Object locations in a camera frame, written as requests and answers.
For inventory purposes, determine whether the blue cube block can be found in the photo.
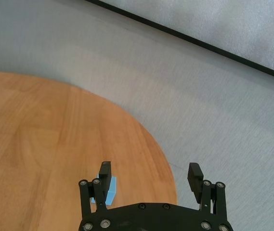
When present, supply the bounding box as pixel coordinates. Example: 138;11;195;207
90;177;117;205

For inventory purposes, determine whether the black baseboard strip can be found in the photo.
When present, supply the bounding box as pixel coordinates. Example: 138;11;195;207
83;0;274;84

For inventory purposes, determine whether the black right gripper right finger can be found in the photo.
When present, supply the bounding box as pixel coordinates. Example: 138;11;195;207
186;162;228;218

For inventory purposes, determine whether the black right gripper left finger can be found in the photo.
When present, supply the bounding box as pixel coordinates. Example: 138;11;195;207
78;161;113;216

